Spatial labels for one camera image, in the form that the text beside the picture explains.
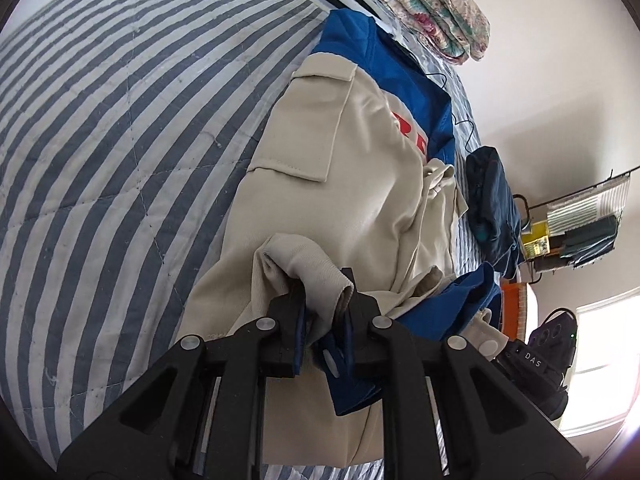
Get dark navy folded garment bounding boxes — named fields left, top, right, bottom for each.
left=465, top=146, right=524, bottom=280

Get dark hanging clothes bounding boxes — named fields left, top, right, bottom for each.
left=533, top=214, right=620, bottom=273

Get orange covered small table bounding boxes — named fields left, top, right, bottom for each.
left=501, top=283, right=527, bottom=341

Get yellow box on rack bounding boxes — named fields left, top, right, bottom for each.
left=521, top=220, right=550, bottom=260

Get floral folded comforter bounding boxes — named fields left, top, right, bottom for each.
left=381, top=0, right=490, bottom=65

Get beige and blue jacket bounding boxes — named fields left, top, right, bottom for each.
left=179, top=9, right=506, bottom=467

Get ring light black cable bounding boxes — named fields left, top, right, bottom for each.
left=399, top=44, right=478, bottom=156

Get blue white striped quilt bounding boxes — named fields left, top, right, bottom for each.
left=0, top=0, right=501, bottom=480

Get striped cloth on rack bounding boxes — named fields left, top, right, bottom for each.
left=547, top=174, right=630, bottom=236

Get black metal clothes rack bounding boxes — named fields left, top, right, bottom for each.
left=521, top=166, right=639, bottom=285

